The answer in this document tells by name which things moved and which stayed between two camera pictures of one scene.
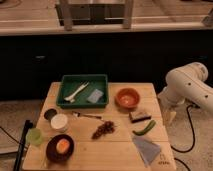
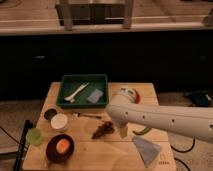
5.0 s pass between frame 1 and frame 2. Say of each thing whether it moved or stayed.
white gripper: moved
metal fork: stayed
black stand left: stayed
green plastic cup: stayed
